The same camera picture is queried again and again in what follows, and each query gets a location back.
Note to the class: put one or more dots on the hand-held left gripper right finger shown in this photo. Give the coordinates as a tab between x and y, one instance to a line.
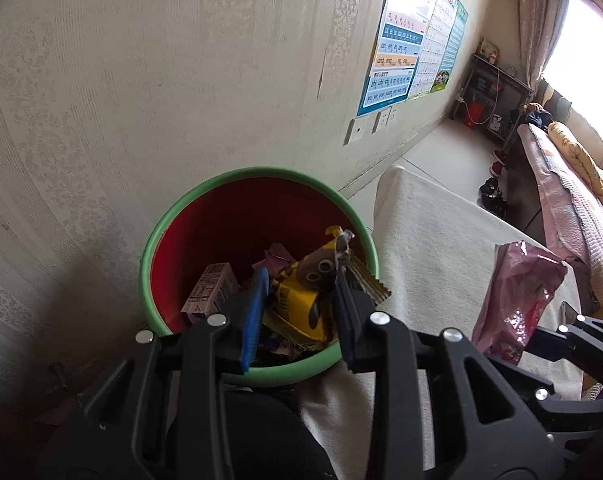
349	325

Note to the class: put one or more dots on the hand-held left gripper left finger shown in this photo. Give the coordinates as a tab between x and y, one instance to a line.
254	320

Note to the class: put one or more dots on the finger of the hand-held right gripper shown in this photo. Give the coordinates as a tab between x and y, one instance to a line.
566	410
576	340

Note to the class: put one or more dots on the yellow snack wrapper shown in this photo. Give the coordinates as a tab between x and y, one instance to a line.
296	305

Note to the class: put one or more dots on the blue white milk carton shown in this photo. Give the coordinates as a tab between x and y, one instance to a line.
209	292

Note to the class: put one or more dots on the pink plastic bag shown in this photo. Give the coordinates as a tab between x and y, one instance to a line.
519	290

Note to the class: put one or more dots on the red bin with green rim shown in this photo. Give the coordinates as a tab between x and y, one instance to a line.
221	220

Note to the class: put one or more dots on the mauve crumpled wrapper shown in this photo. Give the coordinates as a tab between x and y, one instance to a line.
276	255

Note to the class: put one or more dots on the white table cloth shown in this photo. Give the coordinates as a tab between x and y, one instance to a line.
431	260

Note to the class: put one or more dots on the bed with pink sheet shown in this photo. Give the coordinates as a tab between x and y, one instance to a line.
566	200

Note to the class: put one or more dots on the yellow pillow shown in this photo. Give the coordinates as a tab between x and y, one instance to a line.
591	165

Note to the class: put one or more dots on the red shoe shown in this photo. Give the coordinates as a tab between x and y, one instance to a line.
501	156
496	167

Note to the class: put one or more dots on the dark blue clothes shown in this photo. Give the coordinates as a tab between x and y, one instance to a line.
536	117

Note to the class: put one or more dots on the small white container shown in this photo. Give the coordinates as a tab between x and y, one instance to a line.
495	124

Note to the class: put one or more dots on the red box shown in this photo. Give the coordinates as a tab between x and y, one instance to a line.
474	115

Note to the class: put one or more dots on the metal shelf rack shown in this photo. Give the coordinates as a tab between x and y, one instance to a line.
501	74

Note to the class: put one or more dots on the bright window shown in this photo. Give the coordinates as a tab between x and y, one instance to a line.
586	60

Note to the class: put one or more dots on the beige box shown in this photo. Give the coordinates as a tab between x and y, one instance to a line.
487	51

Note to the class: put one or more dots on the patterned pink curtain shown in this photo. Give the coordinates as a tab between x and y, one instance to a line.
541	20

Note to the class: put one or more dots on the large white wall socket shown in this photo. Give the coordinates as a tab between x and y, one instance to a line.
380	121

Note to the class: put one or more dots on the small white wall socket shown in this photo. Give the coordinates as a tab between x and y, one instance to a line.
391	114

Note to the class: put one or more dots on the blue letter wall poster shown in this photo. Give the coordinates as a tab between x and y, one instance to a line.
396	50

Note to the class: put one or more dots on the grid chart wall poster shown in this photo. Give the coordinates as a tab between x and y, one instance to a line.
434	45

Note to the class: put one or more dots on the teal chart wall poster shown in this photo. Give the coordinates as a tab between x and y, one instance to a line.
451	45

